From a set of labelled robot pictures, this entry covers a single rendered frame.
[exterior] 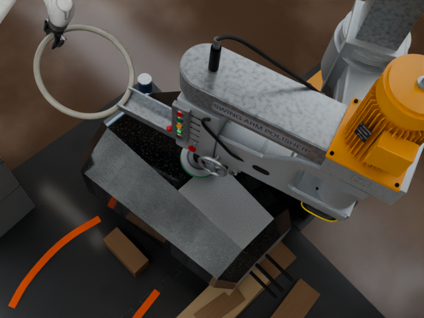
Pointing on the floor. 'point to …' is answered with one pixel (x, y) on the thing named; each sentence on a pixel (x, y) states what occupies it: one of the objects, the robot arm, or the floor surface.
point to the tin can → (144, 83)
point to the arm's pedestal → (11, 200)
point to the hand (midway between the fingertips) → (52, 41)
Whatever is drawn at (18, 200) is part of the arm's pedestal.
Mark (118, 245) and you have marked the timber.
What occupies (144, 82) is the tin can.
